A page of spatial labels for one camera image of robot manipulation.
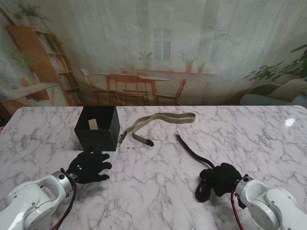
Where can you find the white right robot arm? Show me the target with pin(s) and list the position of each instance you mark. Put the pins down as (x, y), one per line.
(266, 203)

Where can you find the black belt with silver buckle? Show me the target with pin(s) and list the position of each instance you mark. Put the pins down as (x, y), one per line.
(192, 153)

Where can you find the black belt storage box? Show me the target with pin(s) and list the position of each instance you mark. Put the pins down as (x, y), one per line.
(96, 139)

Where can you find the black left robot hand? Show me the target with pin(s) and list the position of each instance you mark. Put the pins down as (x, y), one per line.
(91, 166)

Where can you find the printed room scene backdrop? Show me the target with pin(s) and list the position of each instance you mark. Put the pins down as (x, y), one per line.
(153, 48)

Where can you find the beige woven belt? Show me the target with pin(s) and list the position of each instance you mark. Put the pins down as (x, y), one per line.
(168, 116)
(92, 123)

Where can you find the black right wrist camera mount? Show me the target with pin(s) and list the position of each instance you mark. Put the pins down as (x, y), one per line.
(241, 203)

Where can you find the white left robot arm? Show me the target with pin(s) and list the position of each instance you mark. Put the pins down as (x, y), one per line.
(33, 201)

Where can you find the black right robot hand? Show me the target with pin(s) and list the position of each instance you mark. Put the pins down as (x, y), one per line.
(223, 178)

